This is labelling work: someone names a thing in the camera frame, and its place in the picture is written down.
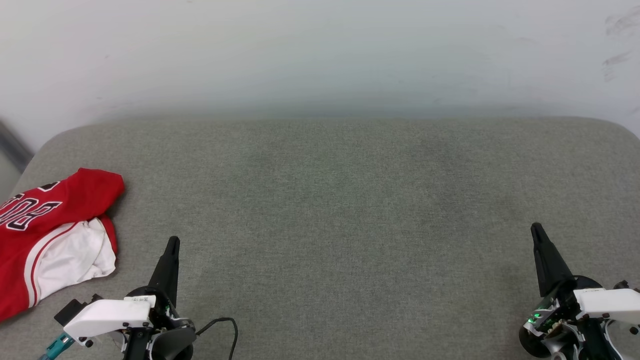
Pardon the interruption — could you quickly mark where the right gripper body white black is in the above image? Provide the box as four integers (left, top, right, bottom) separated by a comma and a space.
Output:
518, 276, 640, 360

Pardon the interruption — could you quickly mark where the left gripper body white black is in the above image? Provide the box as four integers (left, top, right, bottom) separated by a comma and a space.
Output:
62, 285, 197, 360

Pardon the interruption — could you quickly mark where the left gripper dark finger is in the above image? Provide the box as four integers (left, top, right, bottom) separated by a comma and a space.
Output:
147, 236, 181, 308

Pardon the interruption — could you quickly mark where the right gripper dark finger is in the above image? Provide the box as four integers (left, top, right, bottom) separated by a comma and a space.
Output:
530, 222, 576, 299

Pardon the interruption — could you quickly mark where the red and white basketball jersey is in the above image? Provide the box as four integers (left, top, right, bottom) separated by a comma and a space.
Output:
0, 167, 126, 323

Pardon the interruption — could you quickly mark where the grey fabric sofa cushion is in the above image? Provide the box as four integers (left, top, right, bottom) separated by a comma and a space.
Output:
0, 116, 640, 360

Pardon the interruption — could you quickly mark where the dark grey baseboard strip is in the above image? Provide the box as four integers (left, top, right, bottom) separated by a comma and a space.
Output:
0, 119, 35, 175

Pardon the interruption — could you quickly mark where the black camera cable teal plug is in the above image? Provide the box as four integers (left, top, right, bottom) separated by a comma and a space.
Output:
39, 331, 77, 360

